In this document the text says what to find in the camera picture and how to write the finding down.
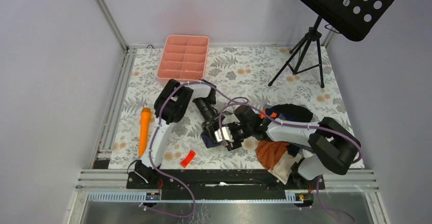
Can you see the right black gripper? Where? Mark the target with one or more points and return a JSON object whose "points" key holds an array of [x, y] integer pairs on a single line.
{"points": [[236, 144]]}

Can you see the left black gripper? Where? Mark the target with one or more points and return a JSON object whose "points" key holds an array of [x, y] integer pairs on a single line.
{"points": [[210, 127]]}

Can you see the navy underwear beige waistband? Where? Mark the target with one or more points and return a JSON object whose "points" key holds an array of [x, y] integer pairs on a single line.
{"points": [[208, 141]]}

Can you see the orange toy microphone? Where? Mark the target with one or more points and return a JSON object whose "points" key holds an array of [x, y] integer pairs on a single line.
{"points": [[145, 121]]}

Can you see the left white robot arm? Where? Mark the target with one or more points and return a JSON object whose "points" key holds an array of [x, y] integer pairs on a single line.
{"points": [[170, 107]]}

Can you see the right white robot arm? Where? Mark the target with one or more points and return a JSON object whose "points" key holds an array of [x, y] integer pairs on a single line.
{"points": [[333, 148]]}

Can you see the orange garment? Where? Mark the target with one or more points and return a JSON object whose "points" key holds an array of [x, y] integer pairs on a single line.
{"points": [[269, 153]]}

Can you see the black garment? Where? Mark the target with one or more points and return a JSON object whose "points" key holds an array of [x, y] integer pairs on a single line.
{"points": [[289, 112]]}

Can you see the pink divided organizer tray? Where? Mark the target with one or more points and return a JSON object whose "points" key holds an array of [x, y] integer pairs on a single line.
{"points": [[183, 58]]}

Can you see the white cream garment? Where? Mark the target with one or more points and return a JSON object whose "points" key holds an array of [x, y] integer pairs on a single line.
{"points": [[282, 169]]}

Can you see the small red plastic piece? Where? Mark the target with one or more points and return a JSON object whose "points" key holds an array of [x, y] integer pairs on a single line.
{"points": [[186, 161]]}

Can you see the black music stand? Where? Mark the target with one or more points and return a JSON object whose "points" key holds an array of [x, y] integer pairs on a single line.
{"points": [[352, 18]]}

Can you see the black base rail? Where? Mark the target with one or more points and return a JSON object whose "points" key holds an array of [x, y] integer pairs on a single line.
{"points": [[219, 184]]}

